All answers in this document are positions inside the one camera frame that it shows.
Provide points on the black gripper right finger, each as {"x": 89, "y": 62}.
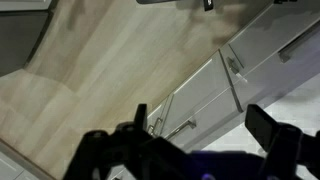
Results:
{"x": 280, "y": 146}

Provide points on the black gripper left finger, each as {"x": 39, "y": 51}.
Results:
{"x": 133, "y": 153}

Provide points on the white lower kitchen cabinet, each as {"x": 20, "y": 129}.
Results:
{"x": 206, "y": 90}

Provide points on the white corner base cabinet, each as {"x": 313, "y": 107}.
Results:
{"x": 13, "y": 166}

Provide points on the dark grey bar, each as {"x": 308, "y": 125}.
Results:
{"x": 156, "y": 1}

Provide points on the small black tag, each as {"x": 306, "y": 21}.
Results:
{"x": 208, "y": 4}

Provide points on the dark grey box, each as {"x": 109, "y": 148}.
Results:
{"x": 20, "y": 40}

